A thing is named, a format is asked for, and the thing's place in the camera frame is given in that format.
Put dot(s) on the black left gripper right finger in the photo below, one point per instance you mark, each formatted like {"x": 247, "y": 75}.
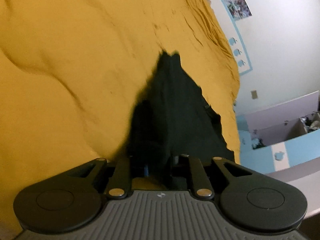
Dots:
{"x": 247, "y": 199}

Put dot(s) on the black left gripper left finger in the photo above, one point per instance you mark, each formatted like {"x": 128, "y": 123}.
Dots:
{"x": 72, "y": 199}

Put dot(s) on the black garment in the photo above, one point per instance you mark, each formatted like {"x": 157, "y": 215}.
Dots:
{"x": 173, "y": 118}

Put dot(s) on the blue white nightstand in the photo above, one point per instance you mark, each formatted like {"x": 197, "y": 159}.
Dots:
{"x": 283, "y": 142}

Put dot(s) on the mustard yellow bed quilt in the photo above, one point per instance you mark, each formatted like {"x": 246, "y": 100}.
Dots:
{"x": 71, "y": 72}

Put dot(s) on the white blue headboard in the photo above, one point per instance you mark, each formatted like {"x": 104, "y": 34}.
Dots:
{"x": 232, "y": 33}

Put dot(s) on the beige wall socket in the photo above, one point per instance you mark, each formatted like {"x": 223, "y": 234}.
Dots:
{"x": 254, "y": 94}

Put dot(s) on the anime wall poster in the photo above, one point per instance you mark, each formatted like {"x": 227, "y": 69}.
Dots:
{"x": 235, "y": 1}

